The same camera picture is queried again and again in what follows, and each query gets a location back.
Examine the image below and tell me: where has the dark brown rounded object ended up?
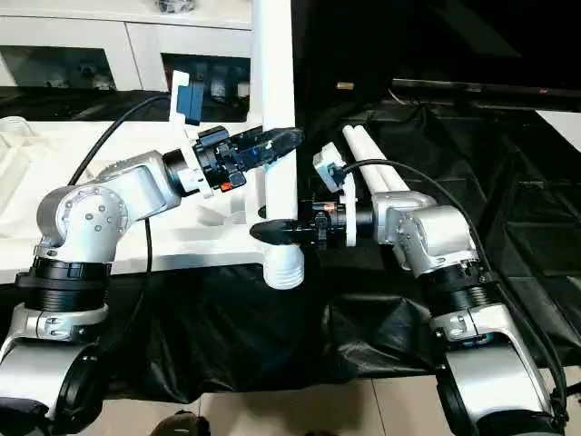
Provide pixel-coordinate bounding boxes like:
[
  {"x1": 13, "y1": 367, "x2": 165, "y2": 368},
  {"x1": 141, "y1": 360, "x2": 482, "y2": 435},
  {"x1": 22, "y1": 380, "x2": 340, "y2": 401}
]
[{"x1": 152, "y1": 411, "x2": 214, "y2": 436}]

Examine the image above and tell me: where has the white sideboard cabinet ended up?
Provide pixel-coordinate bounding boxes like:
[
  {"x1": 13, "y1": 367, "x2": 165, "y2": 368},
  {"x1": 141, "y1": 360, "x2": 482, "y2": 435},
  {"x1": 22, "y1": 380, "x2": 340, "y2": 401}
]
[{"x1": 0, "y1": 0, "x2": 255, "y2": 92}]

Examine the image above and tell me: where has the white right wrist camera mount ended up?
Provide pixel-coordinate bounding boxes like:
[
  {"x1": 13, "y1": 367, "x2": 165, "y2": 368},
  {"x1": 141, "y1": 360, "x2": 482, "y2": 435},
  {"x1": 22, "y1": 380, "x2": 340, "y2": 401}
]
[{"x1": 311, "y1": 141, "x2": 360, "y2": 249}]

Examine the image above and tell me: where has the white plastic table top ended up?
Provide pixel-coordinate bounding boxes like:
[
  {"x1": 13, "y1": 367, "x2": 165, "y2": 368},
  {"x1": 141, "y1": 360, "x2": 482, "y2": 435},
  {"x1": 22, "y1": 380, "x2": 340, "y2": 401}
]
[{"x1": 0, "y1": 115, "x2": 301, "y2": 285}]

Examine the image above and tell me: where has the black plastic mat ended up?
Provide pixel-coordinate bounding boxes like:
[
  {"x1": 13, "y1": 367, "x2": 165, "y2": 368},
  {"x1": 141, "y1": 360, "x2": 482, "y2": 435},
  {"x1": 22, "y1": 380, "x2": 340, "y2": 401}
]
[{"x1": 0, "y1": 84, "x2": 581, "y2": 405}]

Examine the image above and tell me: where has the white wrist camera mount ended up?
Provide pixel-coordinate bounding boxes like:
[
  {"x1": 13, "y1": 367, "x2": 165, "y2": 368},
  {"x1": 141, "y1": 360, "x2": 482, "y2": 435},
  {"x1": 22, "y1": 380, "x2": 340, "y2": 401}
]
[
  {"x1": 169, "y1": 69, "x2": 215, "y2": 201},
  {"x1": 311, "y1": 141, "x2": 360, "y2": 249}
]

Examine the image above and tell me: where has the black metal rod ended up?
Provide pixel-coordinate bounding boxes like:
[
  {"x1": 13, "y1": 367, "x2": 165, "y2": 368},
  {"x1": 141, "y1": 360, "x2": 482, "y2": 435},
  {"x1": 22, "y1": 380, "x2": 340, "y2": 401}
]
[{"x1": 392, "y1": 78, "x2": 581, "y2": 100}]

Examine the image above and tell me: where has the dark bag of small parts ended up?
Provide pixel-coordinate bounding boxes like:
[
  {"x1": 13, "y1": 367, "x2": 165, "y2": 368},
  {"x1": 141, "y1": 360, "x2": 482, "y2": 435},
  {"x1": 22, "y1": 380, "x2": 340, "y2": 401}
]
[{"x1": 156, "y1": 0, "x2": 199, "y2": 14}]

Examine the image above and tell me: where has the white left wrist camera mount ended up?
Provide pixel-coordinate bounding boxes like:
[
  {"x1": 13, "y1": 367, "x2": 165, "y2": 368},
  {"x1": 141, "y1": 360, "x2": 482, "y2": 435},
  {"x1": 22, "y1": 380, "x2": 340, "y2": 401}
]
[{"x1": 169, "y1": 69, "x2": 215, "y2": 201}]

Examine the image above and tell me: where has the white flat board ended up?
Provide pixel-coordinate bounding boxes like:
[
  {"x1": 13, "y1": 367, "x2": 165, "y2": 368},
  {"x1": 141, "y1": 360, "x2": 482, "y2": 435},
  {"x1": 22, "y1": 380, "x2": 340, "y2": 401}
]
[{"x1": 535, "y1": 108, "x2": 581, "y2": 154}]

